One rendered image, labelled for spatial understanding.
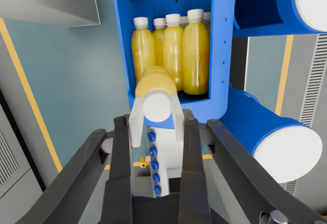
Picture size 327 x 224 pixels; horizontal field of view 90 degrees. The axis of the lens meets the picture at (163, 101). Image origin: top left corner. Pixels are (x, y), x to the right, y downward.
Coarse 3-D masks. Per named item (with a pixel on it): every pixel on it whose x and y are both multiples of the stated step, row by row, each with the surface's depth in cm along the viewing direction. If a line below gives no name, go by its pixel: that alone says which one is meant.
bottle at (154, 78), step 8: (144, 72) 33; (152, 72) 27; (160, 72) 28; (144, 80) 25; (152, 80) 24; (160, 80) 24; (168, 80) 25; (136, 88) 26; (144, 88) 24; (152, 88) 23; (160, 88) 23; (168, 88) 24; (176, 88) 27; (136, 96) 25; (144, 96) 22; (168, 96) 23
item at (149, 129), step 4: (148, 128) 71; (148, 132) 72; (156, 136) 69; (148, 140) 75; (152, 144) 73; (156, 148) 71; (152, 156) 76; (152, 160) 77; (156, 160) 75; (152, 172) 81; (156, 172) 78; (160, 176) 77; (156, 184) 82; (160, 188) 79; (156, 196) 86; (160, 196) 82
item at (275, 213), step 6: (276, 210) 7; (264, 216) 7; (270, 216) 7; (276, 216) 6; (282, 216) 6; (264, 222) 7; (270, 222) 7; (276, 222) 6; (282, 222) 6; (288, 222) 6
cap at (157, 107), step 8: (152, 96) 20; (160, 96) 20; (144, 104) 21; (152, 104) 21; (160, 104) 21; (168, 104) 21; (144, 112) 21; (152, 112) 21; (160, 112) 21; (168, 112) 21; (152, 120) 21; (160, 120) 21
